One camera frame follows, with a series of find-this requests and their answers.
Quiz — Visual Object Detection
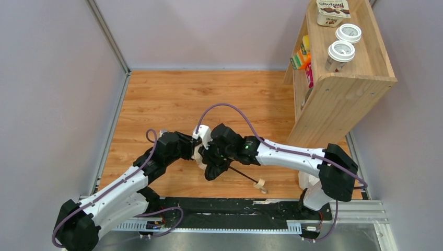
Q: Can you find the green orange sponge pack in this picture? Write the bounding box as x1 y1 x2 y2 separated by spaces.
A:
290 49 311 70

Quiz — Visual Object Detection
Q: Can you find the Chobani yogurt cup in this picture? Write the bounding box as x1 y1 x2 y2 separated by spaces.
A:
316 0 351 27

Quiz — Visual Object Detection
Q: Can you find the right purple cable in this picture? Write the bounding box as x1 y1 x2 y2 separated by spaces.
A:
194 102 368 242

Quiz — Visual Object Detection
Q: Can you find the near white lidded cup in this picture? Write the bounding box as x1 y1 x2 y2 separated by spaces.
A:
325 40 355 72

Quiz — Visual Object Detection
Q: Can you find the yellow green item on shelf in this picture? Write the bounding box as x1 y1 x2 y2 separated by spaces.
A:
300 35 310 55

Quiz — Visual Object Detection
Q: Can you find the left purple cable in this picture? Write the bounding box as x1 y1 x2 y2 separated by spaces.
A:
51 129 185 248

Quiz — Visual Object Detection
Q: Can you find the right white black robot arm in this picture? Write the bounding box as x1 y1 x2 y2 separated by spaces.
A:
192 124 358 211

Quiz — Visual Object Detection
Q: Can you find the wooden shelf unit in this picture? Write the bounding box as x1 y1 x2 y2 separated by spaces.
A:
284 1 397 148

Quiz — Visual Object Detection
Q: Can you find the white lidded cup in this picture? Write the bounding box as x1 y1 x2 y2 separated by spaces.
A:
325 40 355 72
335 24 362 44

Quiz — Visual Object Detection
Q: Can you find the crumpled white plastic bag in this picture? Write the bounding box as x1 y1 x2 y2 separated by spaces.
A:
298 172 320 190

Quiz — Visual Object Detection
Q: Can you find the far white lidded cup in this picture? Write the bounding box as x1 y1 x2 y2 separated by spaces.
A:
335 24 362 44

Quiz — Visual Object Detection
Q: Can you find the purple cable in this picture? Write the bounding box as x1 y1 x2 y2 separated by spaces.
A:
194 102 368 242
51 129 185 248

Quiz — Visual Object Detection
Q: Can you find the pink package on shelf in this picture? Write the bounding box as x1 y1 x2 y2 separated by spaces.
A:
305 62 314 88

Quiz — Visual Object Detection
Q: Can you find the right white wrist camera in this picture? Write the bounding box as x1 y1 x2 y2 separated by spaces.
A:
192 125 212 150

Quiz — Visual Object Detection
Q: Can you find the black and beige folding umbrella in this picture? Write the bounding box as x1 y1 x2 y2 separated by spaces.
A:
194 144 268 194

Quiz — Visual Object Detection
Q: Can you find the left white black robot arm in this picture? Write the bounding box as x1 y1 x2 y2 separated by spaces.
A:
51 132 209 250

